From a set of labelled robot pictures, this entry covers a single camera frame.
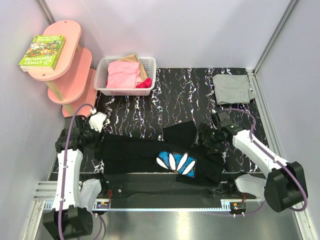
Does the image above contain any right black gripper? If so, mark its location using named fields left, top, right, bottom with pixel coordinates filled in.
left=191, top=122, right=224, bottom=155

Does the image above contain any black daisy print t-shirt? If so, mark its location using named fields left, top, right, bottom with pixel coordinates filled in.
left=94, top=121, right=224, bottom=187

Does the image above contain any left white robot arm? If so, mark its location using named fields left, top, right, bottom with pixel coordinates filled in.
left=42, top=112, right=108, bottom=240

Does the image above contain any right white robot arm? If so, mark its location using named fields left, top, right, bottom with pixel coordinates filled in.
left=198, top=110, right=308, bottom=213

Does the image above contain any folded grey t-shirt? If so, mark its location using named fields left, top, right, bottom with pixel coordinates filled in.
left=212, top=74, right=256, bottom=105

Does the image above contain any pink tiered wooden shelf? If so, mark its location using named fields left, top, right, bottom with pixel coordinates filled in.
left=29, top=20, right=97, bottom=117

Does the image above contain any pink t-shirt in basket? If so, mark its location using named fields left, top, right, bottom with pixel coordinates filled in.
left=106, top=61, right=141, bottom=89

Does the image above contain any magenta garment in basket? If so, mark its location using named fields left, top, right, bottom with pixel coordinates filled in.
left=136, top=77, right=153, bottom=89

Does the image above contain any beige garment in basket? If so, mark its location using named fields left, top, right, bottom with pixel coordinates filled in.
left=119, top=54, right=148, bottom=82

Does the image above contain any green storey treehouse book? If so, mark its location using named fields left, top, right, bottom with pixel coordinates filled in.
left=18, top=35, right=66, bottom=72

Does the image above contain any white plastic laundry basket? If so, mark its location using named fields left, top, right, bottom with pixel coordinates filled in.
left=93, top=56, right=157, bottom=96

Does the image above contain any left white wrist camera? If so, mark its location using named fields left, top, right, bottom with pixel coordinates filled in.
left=88, top=108, right=110, bottom=133

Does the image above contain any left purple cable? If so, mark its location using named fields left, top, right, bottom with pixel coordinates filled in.
left=57, top=103, right=107, bottom=240

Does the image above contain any purple cable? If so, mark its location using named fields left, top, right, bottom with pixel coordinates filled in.
left=207, top=108, right=308, bottom=218
left=57, top=103, right=107, bottom=240

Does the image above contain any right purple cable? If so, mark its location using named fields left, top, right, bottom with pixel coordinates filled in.
left=207, top=108, right=308, bottom=218

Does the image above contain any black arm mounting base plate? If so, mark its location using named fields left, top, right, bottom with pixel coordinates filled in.
left=79, top=172, right=257, bottom=210

